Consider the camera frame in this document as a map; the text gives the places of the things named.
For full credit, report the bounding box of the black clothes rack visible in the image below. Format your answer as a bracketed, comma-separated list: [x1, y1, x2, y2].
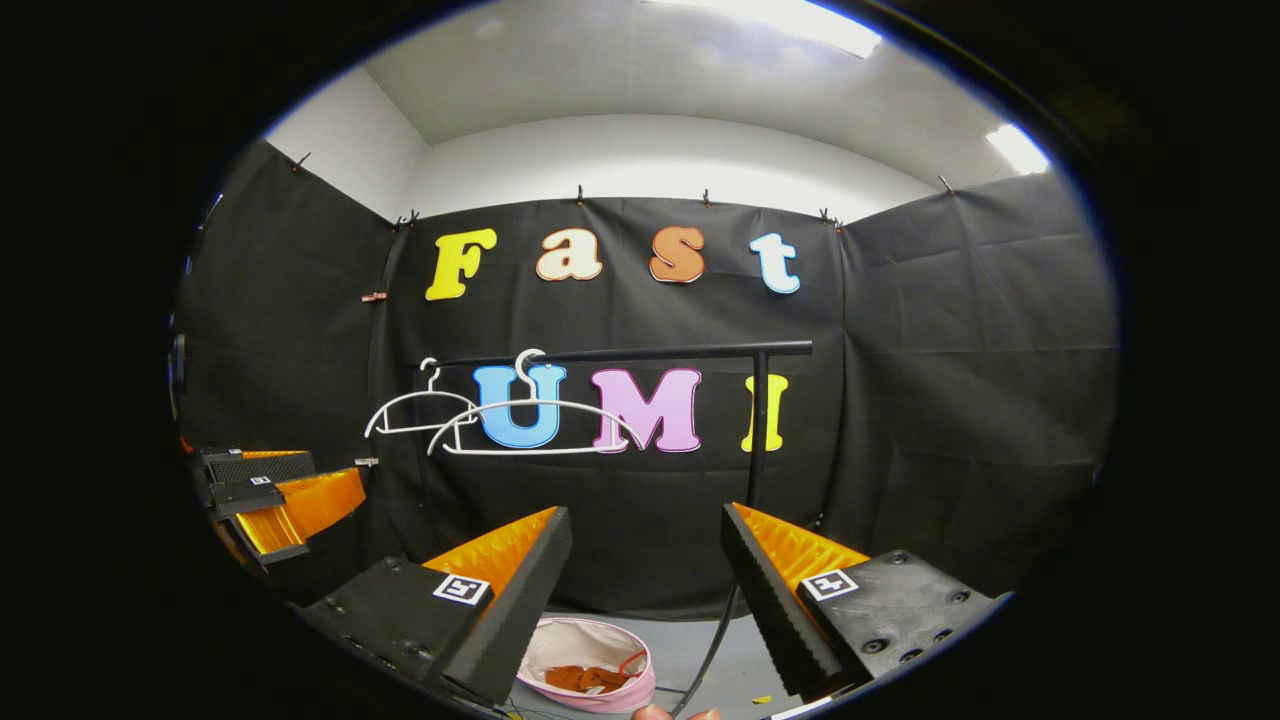
[418, 341, 813, 717]

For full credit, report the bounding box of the ceiling light panel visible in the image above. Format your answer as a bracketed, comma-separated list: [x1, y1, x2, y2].
[987, 123, 1052, 177]

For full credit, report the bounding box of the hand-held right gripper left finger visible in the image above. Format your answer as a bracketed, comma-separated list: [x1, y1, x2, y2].
[300, 505, 574, 706]

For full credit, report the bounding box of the black backdrop cloth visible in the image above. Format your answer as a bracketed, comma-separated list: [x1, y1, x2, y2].
[172, 140, 1119, 621]

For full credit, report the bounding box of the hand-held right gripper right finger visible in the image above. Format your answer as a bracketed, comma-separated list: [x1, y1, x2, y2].
[720, 502, 1001, 701]

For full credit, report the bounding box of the white pink-rimmed laundry hamper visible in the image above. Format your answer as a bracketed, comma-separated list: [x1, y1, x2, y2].
[517, 617, 657, 713]

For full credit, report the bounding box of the orange corduroy jacket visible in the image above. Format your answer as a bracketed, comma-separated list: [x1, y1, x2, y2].
[545, 664, 633, 695]

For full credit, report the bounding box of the white clothes hanger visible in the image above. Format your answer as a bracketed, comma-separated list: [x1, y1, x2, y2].
[428, 349, 646, 457]
[364, 358, 481, 439]

